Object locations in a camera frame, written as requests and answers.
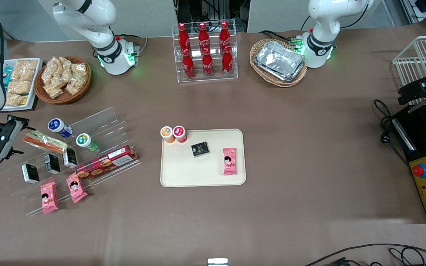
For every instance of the black equipment rack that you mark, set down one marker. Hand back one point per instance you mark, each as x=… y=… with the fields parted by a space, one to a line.
x=213 y=11

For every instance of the black snack box gold print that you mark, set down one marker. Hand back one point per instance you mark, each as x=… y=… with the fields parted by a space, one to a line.
x=52 y=164
x=30 y=173
x=70 y=158
x=200 y=149

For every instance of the red emergency stop button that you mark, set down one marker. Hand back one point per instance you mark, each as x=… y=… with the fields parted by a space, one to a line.
x=420 y=170

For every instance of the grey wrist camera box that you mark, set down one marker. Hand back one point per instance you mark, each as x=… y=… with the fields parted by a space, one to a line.
x=6 y=138

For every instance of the beige cracker pack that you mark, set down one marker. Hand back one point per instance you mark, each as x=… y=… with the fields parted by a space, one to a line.
x=26 y=68
x=13 y=99
x=20 y=87

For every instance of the clear acrylic tiered stand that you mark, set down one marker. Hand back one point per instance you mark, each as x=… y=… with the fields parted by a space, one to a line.
x=102 y=122

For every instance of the white rectangular snack bin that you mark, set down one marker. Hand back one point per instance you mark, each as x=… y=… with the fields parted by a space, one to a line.
x=37 y=85

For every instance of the orange cap yogurt bottle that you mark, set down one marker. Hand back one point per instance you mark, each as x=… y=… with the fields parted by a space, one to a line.
x=166 y=132

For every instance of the clear bag of crackers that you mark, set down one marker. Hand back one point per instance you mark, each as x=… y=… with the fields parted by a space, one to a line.
x=53 y=90
x=49 y=72
x=61 y=62
x=79 y=69
x=74 y=85
x=60 y=78

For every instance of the blue cap yogurt bottle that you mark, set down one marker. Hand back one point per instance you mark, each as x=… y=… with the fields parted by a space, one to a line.
x=56 y=125

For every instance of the triangle sandwich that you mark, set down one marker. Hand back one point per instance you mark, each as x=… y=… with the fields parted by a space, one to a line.
x=46 y=143

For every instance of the pink cartoon snack packet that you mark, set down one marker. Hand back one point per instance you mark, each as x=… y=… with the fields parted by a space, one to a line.
x=76 y=188
x=229 y=161
x=49 y=197

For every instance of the brown wicker snack basket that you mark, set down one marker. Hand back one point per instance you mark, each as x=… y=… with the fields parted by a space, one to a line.
x=63 y=99

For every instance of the black sealing machine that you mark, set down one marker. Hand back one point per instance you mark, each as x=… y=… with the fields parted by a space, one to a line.
x=420 y=140

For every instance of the clear acrylic bottle rack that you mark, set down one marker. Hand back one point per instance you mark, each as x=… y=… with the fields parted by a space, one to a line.
x=197 y=53

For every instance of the small white box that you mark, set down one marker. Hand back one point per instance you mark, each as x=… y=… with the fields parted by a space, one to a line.
x=217 y=262

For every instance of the green cap yogurt bottle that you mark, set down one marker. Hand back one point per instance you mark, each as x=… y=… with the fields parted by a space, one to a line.
x=83 y=140

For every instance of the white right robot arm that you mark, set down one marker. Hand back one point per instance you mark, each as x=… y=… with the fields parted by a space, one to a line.
x=102 y=22

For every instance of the red cap yogurt bottle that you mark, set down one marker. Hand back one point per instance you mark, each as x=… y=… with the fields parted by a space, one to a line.
x=179 y=132

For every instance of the beige plastic tray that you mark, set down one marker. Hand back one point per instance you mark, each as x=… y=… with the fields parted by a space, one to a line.
x=198 y=173

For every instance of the light wicker basket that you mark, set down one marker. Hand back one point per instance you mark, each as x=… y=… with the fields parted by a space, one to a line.
x=279 y=83

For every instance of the blue cookie pack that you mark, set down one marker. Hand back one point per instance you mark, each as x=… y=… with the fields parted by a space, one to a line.
x=9 y=77

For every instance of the red cola bottle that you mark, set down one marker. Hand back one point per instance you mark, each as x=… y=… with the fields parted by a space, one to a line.
x=203 y=37
x=188 y=66
x=183 y=38
x=227 y=63
x=224 y=37
x=208 y=65

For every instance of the aluminium foil container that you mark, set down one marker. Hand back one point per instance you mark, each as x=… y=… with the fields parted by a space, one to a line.
x=279 y=59

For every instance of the red tartan shortbread box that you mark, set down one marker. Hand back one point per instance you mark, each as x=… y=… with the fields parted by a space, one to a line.
x=105 y=162

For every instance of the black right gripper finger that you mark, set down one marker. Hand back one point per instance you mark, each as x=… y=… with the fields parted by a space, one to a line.
x=17 y=118
x=15 y=151

